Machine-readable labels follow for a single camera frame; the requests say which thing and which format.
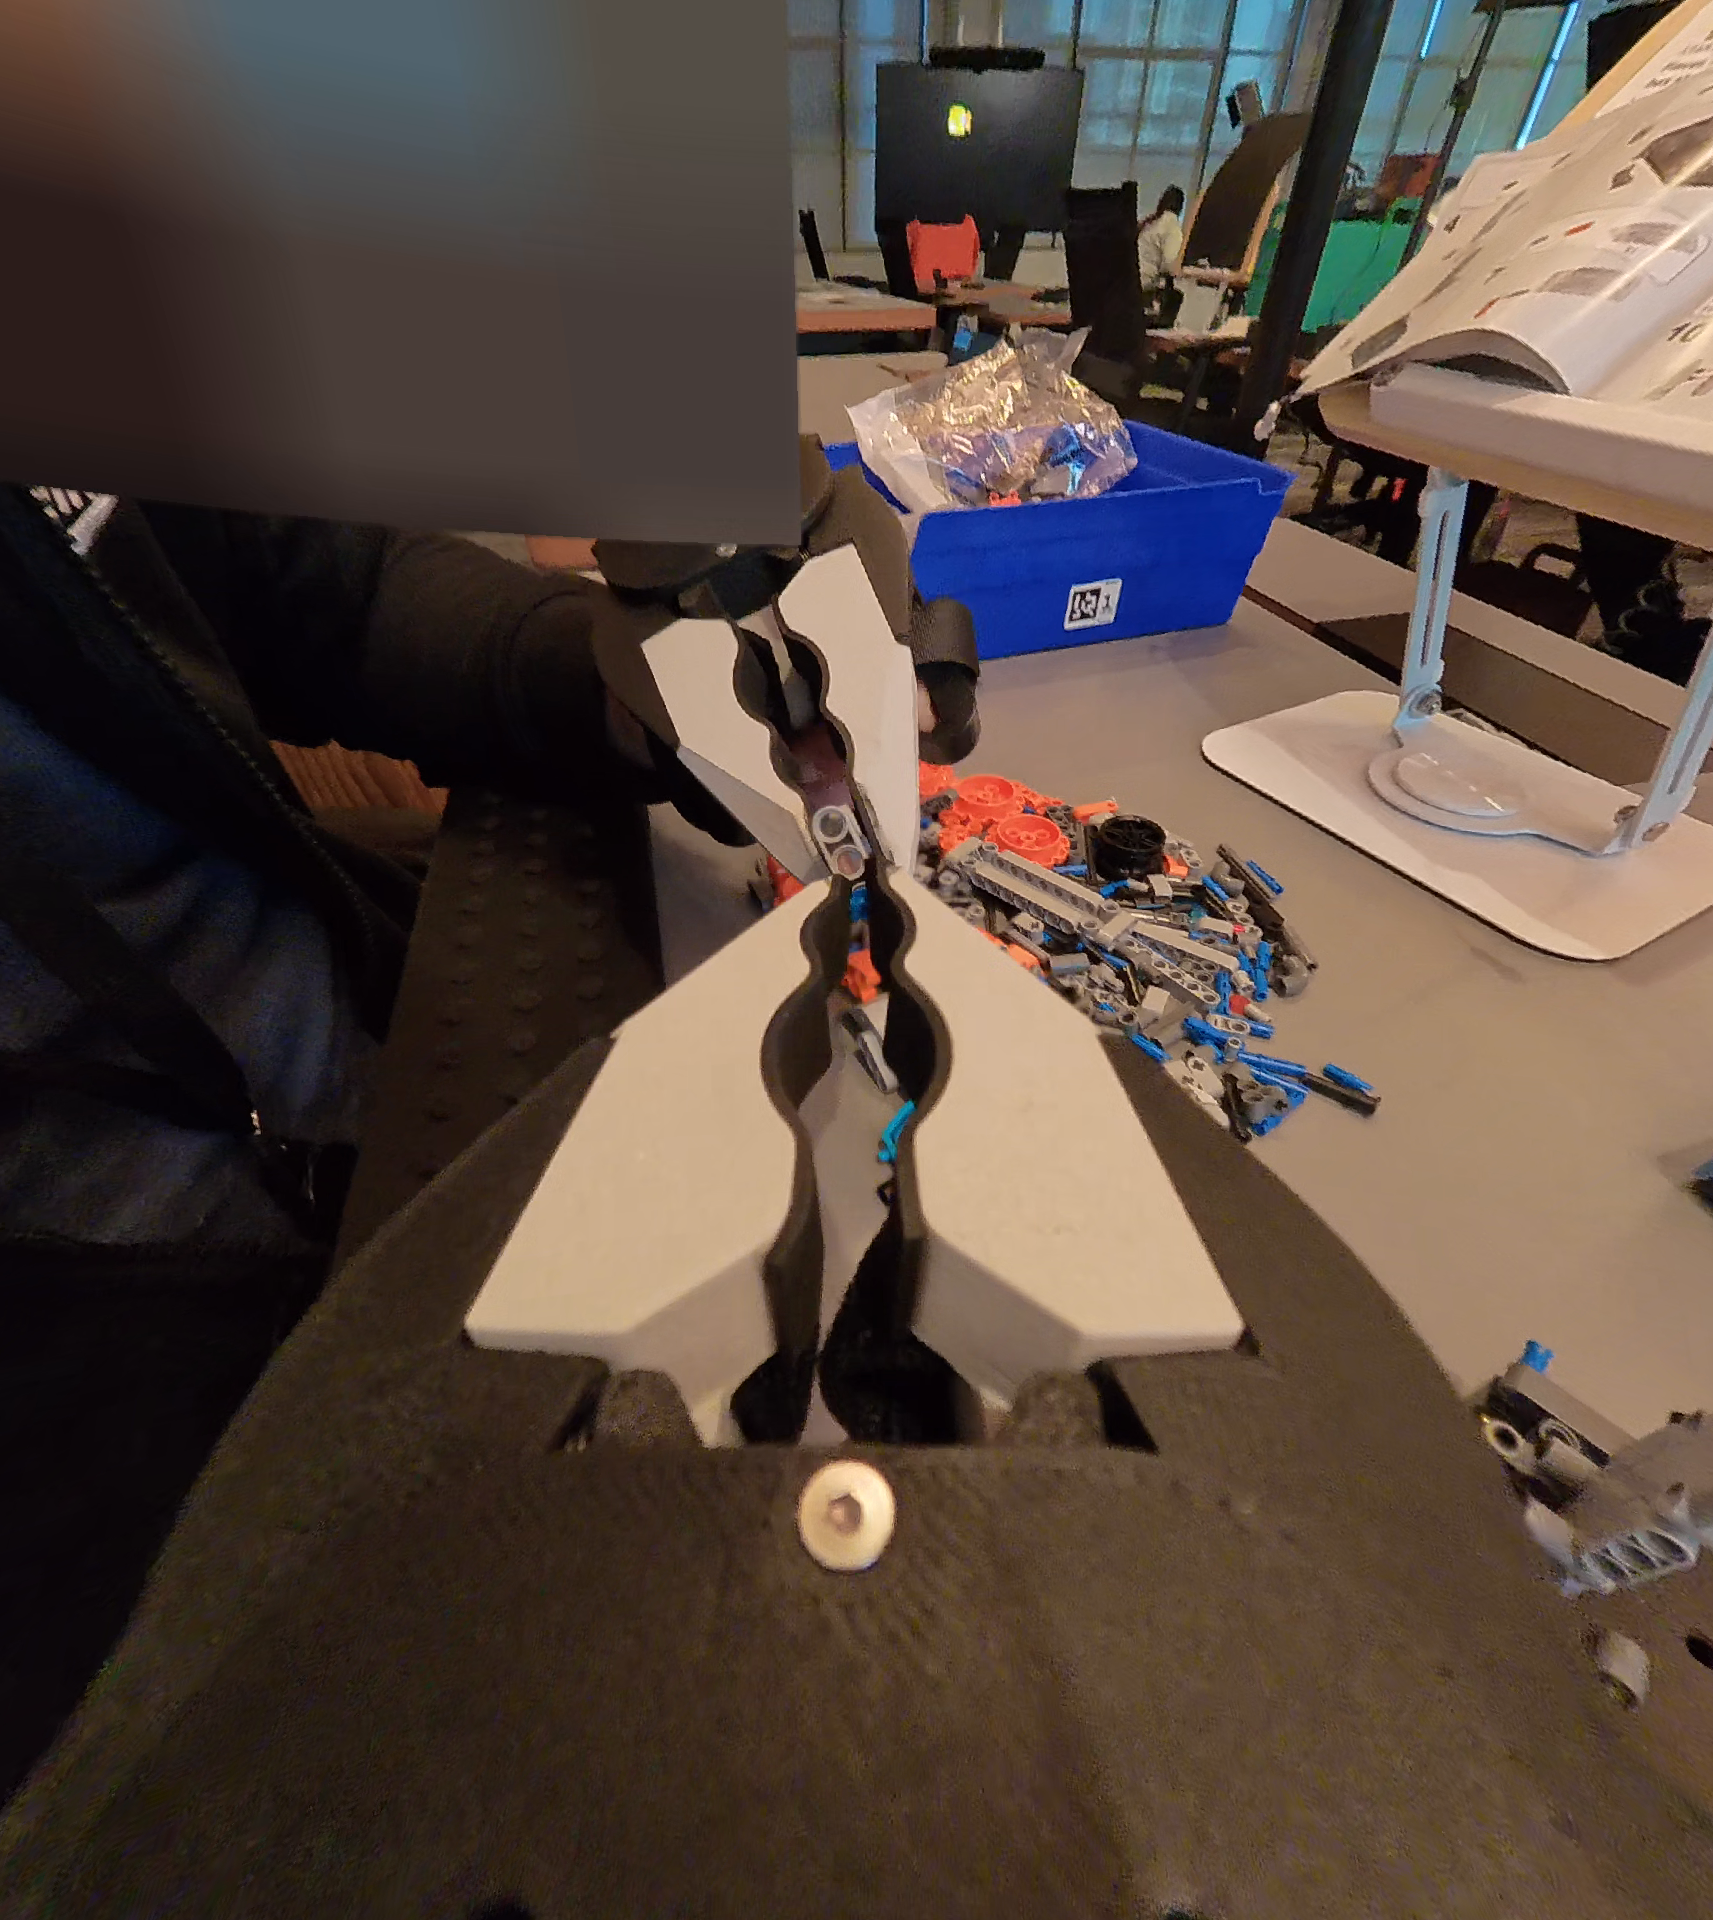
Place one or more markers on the black wall monitor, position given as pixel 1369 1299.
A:
pixel 976 141

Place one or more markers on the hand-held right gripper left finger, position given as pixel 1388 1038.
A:
pixel 634 1202

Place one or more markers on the blue pin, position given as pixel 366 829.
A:
pixel 896 1134

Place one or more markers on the clear plastic bag of parts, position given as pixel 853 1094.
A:
pixel 997 424

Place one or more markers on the instruction manual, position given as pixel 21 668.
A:
pixel 1637 209

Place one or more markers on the black perforated block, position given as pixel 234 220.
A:
pixel 1693 1616

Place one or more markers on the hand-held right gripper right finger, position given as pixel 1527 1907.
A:
pixel 1082 1202

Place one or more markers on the pile of toy building pieces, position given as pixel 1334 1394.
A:
pixel 1127 929

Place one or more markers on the large black wheel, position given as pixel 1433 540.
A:
pixel 1127 853

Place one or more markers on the black perforated mat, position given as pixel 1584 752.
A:
pixel 497 987

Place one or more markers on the black pillar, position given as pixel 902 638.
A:
pixel 1310 209

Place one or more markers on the blue storage bin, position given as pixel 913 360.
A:
pixel 1127 557

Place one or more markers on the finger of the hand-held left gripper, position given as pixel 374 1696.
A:
pixel 713 706
pixel 863 675

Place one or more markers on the long wooden office desk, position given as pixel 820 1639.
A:
pixel 853 312

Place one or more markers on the wooden book stand, white base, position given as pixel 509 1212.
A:
pixel 1520 810

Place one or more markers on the office chair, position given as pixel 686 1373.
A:
pixel 1127 289

